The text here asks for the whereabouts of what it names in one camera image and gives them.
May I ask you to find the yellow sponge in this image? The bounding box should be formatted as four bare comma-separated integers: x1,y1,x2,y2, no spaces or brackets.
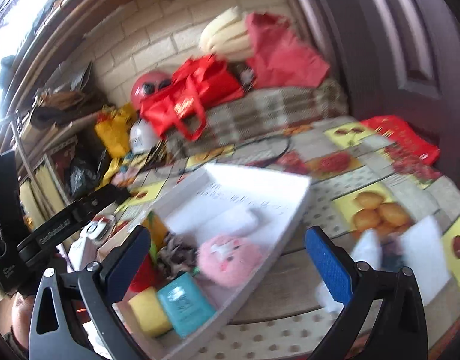
128,288,173,337

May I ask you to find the red plush base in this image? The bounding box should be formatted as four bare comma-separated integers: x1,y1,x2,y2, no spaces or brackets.
129,254,162,293

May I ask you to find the teal tissue pack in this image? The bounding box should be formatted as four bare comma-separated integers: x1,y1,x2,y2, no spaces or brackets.
157,273,216,338

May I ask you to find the brown hair scrunchie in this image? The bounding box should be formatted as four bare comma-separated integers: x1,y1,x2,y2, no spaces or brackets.
157,233,197,281

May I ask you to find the pink plush toy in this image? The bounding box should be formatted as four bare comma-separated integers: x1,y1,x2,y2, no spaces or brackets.
197,235,263,288

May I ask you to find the person's left hand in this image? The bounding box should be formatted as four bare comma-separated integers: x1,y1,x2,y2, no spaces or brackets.
11,293,35,347

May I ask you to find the white power bank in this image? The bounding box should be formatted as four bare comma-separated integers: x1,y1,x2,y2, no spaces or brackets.
82,214,116,242

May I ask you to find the fruit pattern tablecloth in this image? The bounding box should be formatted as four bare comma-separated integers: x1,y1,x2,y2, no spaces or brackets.
83,115,460,360

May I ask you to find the black plastic bag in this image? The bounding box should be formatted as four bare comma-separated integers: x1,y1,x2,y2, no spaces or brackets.
67,157,100,200

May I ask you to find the metal shelf rack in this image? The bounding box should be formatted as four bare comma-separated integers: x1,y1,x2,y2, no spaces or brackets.
0,112,107,229

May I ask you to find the yellow shopping bag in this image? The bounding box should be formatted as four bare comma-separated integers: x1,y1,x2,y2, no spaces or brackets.
95,102,138,158

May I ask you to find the red plastic bag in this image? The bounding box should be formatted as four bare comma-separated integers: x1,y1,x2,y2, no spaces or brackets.
361,115,440,165

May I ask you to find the white hard hat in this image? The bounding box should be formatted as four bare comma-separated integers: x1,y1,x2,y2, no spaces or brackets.
130,119,160,155

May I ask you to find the white cardboard box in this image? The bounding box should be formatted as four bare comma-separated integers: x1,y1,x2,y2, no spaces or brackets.
98,164,311,359

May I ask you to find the red helmet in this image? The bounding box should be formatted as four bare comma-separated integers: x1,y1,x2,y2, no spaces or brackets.
131,70,171,111

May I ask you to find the plaid covered bench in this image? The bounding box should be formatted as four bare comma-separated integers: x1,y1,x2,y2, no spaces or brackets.
165,78,349,159

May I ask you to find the red tote bag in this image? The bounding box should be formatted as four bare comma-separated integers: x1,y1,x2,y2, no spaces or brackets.
140,55,245,141

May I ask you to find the brown wooden door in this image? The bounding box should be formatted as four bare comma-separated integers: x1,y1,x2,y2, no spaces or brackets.
289,0,460,187

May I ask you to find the dark red cloth bag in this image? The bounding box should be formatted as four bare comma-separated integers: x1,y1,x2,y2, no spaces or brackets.
245,12,330,89

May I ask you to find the black cable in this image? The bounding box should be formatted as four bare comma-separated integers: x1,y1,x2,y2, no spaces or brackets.
154,134,293,177

